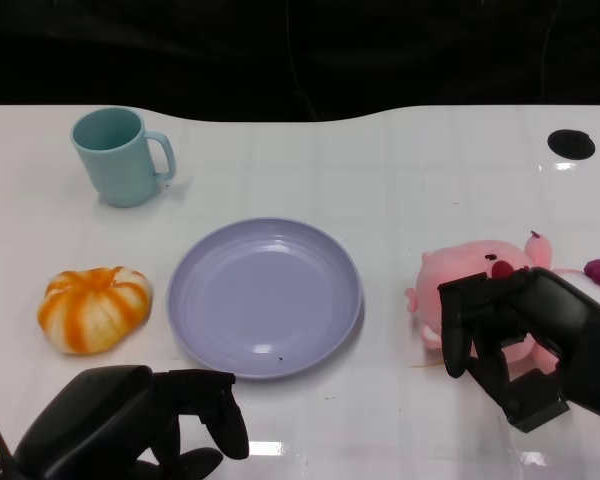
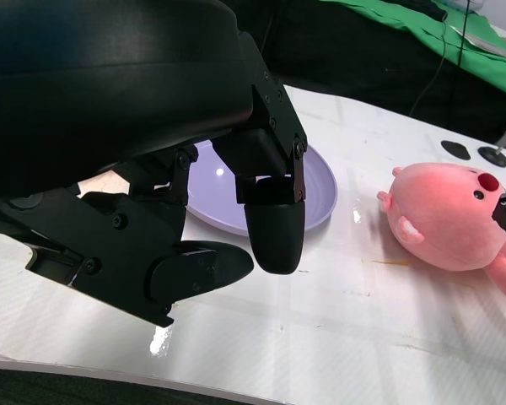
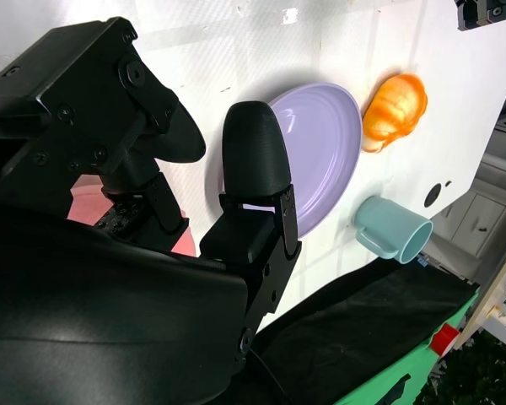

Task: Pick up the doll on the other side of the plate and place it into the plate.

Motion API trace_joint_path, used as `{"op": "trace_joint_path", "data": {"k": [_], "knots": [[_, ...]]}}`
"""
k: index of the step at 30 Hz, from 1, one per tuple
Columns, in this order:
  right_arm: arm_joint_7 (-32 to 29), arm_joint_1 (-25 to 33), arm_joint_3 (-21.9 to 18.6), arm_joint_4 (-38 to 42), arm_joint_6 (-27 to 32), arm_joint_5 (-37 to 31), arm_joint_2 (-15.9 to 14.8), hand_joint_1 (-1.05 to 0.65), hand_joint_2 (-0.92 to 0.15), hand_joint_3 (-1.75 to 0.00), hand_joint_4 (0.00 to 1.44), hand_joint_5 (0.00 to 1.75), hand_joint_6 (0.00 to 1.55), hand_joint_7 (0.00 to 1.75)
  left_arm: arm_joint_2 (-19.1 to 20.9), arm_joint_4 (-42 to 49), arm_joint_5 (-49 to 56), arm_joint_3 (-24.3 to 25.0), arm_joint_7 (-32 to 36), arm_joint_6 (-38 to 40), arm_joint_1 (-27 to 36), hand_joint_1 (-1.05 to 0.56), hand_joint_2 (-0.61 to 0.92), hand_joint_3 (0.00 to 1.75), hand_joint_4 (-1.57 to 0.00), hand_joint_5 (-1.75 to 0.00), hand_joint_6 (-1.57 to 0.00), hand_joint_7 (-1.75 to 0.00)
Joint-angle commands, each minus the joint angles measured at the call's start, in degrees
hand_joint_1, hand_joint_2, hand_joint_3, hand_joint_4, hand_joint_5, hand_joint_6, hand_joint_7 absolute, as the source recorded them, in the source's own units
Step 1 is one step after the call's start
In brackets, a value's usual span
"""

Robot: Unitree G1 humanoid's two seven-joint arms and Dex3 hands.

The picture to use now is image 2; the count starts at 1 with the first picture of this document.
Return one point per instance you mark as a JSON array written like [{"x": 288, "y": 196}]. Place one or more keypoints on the white paper sheet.
[{"x": 489, "y": 40}]

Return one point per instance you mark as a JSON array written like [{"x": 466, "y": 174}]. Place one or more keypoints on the green cloth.
[{"x": 405, "y": 21}]

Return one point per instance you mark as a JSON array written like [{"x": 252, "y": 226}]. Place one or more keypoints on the black oval table grommet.
[{"x": 454, "y": 149}]

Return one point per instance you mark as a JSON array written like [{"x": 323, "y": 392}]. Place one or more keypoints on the pink plush beaver doll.
[{"x": 438, "y": 219}]

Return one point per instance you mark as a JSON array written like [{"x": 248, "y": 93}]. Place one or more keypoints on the black backdrop cloth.
[{"x": 341, "y": 55}]

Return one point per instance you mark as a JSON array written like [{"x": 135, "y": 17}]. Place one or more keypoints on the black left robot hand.
[{"x": 109, "y": 105}]

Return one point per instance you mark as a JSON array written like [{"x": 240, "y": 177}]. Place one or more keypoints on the lilac round plate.
[{"x": 320, "y": 190}]

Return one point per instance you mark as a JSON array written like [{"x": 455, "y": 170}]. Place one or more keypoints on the black round table disc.
[{"x": 493, "y": 156}]

